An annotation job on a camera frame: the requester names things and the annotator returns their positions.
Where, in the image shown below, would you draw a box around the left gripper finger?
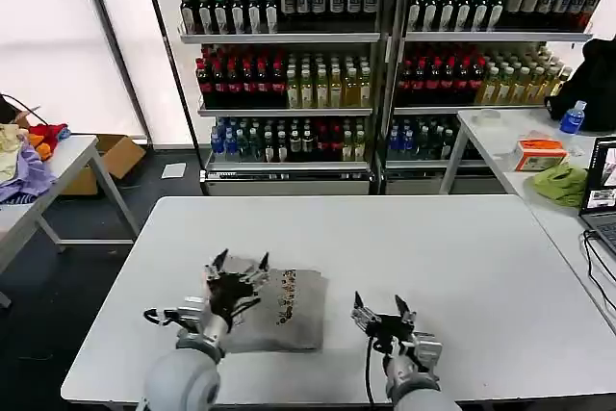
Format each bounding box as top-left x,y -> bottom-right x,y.
203,247 -> 230,284
239,251 -> 271,290

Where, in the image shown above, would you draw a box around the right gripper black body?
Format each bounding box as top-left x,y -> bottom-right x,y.
366,313 -> 416,352

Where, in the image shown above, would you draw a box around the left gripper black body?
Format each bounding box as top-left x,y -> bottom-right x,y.
207,274 -> 262,331

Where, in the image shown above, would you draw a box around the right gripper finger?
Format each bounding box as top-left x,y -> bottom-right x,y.
394,294 -> 419,331
350,291 -> 382,333

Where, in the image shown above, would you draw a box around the grey printed shirt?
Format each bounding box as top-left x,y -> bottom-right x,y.
218,256 -> 331,352

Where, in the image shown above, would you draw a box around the open cardboard box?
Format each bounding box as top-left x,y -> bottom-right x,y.
61,133 -> 147,197

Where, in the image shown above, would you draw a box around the grey table with clothes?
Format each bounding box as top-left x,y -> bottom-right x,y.
0,134 -> 141,278

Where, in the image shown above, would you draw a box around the shelf rack of bottled drinks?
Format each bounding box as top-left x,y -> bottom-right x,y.
382,0 -> 605,195
162,0 -> 389,196

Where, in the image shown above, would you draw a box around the white side table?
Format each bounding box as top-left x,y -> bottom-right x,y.
439,106 -> 616,323

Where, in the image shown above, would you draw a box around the green cloth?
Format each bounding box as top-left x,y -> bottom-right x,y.
532,162 -> 590,211

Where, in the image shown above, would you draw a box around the purple cloth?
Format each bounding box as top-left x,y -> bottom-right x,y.
0,140 -> 59,206

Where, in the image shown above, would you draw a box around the orange tissue box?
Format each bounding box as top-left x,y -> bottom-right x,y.
513,138 -> 571,173

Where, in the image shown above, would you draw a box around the orange cloth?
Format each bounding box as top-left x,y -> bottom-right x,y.
27,133 -> 55,163

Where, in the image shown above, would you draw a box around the red cloth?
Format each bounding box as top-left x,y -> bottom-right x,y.
27,122 -> 72,148

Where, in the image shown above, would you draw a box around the open laptop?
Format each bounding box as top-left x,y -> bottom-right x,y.
578,135 -> 616,259

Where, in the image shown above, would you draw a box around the cream cloth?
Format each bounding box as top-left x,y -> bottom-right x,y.
0,123 -> 31,185

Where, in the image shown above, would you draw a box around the blue water bottle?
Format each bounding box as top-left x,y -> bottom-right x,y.
558,99 -> 589,136

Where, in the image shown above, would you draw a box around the black backpack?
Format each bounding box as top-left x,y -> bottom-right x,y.
545,37 -> 616,134

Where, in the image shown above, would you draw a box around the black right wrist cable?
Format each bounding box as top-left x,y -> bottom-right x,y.
364,337 -> 381,405

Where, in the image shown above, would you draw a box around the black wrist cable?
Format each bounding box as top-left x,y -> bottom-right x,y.
364,337 -> 381,405
142,306 -> 180,329

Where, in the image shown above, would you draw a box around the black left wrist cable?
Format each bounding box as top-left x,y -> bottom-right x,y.
142,306 -> 180,329

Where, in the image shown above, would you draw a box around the black laptop cables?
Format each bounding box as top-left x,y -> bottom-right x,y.
581,229 -> 616,309

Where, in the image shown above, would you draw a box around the thin dark window post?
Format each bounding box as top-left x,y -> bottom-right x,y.
138,0 -> 204,165

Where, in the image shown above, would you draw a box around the wide grey window post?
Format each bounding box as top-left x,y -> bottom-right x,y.
73,0 -> 151,143

